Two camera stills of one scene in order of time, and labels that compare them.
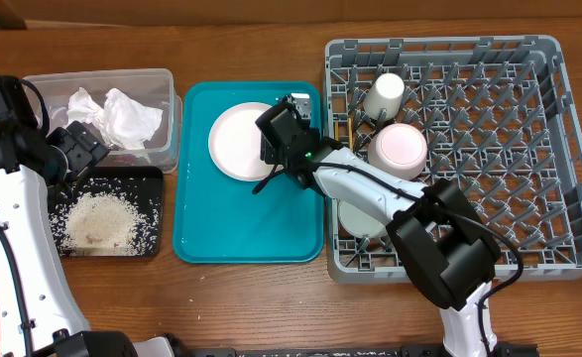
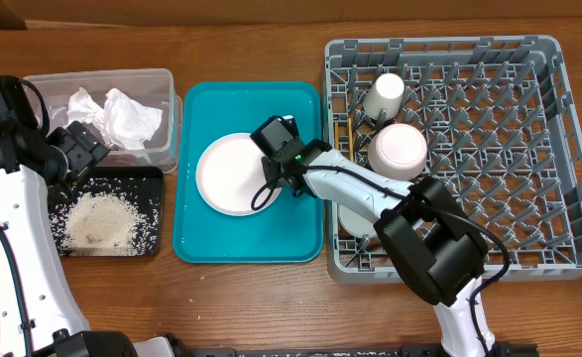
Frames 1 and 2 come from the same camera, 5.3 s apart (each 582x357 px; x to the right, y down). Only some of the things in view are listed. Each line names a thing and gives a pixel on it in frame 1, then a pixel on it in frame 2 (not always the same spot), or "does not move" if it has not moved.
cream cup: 386,92 does not move
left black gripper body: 82,152 does not move
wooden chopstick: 350,133 does not move
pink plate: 235,142 -> 231,176
